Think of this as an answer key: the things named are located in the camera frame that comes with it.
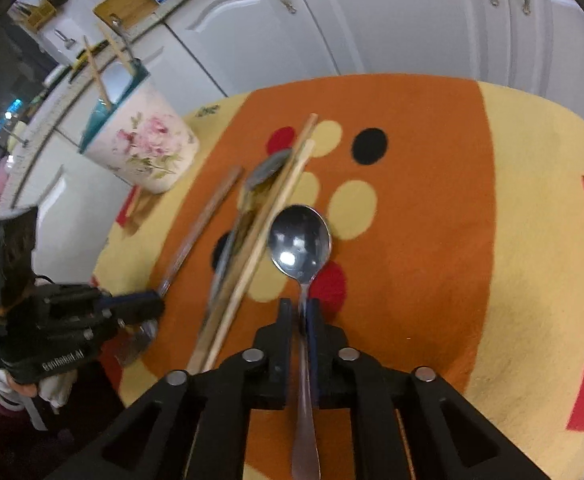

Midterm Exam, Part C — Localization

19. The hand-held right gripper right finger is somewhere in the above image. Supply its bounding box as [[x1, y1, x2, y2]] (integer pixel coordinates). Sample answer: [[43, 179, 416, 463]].
[[306, 298, 548, 480]]

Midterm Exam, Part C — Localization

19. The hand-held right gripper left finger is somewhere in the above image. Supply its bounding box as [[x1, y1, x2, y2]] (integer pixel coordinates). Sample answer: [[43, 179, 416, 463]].
[[47, 297, 295, 480]]

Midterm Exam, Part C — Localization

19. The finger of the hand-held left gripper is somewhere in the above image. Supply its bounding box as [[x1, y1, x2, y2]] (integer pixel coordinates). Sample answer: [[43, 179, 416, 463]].
[[92, 287, 165, 313], [112, 307, 166, 332]]

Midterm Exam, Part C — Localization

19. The large steel spoon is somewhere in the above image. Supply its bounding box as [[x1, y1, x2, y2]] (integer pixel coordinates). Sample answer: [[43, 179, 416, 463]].
[[267, 204, 333, 480]]

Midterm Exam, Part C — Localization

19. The floral ceramic utensil holder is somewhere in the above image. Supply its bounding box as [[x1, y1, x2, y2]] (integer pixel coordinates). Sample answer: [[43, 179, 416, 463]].
[[77, 57, 201, 195]]

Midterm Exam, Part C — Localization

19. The small grey steel spoon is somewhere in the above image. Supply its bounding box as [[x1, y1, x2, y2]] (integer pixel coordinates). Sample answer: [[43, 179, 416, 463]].
[[211, 149, 294, 306]]

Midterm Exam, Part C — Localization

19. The orange yellow dotted mat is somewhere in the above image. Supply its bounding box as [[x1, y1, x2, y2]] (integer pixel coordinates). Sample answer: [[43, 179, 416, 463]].
[[92, 74, 584, 480]]

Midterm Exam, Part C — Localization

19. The dark window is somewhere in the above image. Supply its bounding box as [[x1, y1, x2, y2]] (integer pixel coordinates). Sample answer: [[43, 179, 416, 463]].
[[0, 10, 58, 191]]

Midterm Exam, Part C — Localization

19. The wooden cutting board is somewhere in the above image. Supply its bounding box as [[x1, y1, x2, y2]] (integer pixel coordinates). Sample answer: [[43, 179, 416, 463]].
[[93, 0, 173, 31]]

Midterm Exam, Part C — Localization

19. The bamboo wall utensil holder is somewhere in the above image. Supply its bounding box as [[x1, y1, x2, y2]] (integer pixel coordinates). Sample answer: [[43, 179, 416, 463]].
[[14, 2, 58, 31]]

